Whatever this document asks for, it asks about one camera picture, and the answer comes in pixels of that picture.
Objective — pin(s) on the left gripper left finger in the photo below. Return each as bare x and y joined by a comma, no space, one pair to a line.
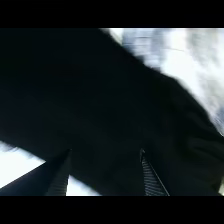
43,180

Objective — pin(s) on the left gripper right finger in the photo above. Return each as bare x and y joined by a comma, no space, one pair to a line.
151,183

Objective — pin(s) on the black garment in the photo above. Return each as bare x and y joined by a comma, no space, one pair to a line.
100,100

